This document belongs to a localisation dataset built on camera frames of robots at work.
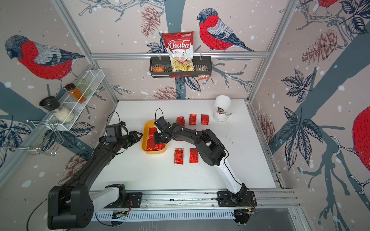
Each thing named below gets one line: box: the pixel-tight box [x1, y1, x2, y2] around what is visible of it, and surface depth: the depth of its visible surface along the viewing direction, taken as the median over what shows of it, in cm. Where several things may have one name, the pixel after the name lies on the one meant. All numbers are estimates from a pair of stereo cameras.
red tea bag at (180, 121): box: [176, 115, 185, 127], surface depth 109 cm
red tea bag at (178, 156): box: [174, 148, 184, 165], surface depth 90 cm
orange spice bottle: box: [64, 83, 87, 104], surface depth 74 cm
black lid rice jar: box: [39, 95, 75, 124], surface depth 65 cm
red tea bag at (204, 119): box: [200, 114, 210, 126], surface depth 109 cm
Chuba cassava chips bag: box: [161, 31, 195, 72], surface depth 85 cm
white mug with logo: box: [212, 94, 233, 122], surface depth 103 cm
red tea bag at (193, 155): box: [189, 147, 199, 164], surface depth 90 cm
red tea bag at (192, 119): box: [188, 114, 197, 126], surface depth 109 cm
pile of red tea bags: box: [146, 127, 167, 152], surface depth 93 cm
